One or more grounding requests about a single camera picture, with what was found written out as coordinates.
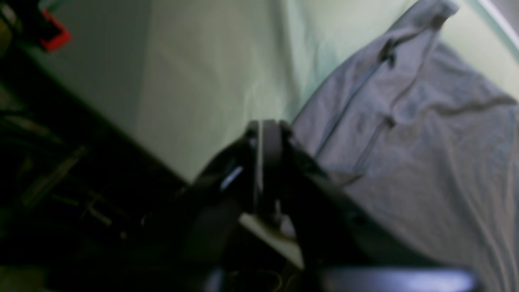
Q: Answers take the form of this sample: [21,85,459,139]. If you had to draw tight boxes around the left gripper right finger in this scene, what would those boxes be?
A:
[262,120,477,292]

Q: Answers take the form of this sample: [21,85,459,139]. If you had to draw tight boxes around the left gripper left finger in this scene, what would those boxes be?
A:
[174,121,260,292]

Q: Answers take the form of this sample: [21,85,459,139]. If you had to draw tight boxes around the grey t-shirt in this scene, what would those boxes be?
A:
[292,0,519,292]

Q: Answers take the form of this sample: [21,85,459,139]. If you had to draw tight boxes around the light green table cloth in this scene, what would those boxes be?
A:
[27,0,518,181]

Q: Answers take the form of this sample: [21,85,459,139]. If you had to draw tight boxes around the red clamp at left corner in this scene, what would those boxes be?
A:
[39,9,72,52]

